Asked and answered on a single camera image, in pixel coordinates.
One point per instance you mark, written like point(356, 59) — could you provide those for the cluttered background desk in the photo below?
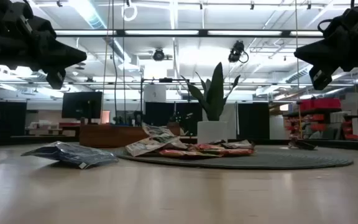
point(47, 126)

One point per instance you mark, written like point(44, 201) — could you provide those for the wooden compartment tray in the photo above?
point(110, 135)

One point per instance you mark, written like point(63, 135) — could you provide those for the round grey woven mat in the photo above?
point(275, 160)

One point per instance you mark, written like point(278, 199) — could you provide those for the black table frame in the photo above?
point(337, 144)

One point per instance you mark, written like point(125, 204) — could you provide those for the dark blue tea packet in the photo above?
point(217, 142)
point(70, 154)

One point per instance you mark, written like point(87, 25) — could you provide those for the shelf with red bins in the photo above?
point(320, 104)

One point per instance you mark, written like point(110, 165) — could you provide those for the black background rig frame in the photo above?
point(165, 80)

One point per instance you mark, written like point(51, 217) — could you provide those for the green plant in white pot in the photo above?
point(214, 93)

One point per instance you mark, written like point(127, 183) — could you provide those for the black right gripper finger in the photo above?
point(320, 79)
point(312, 54)

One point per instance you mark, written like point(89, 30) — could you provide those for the silver ceiling air duct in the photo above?
point(303, 73)
point(90, 17)

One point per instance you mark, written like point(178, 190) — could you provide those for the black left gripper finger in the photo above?
point(67, 56)
point(56, 79)

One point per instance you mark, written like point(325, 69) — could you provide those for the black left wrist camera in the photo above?
point(19, 17)

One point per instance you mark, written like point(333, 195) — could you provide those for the black monitor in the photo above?
point(82, 104)

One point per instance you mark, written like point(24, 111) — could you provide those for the yellow pole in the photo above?
point(300, 121)

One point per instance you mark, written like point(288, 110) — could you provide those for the white partition panel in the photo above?
point(231, 118)

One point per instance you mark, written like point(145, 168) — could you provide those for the black round spotlight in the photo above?
point(158, 55)

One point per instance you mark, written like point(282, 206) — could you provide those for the black partition panel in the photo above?
point(154, 112)
point(253, 121)
point(14, 121)

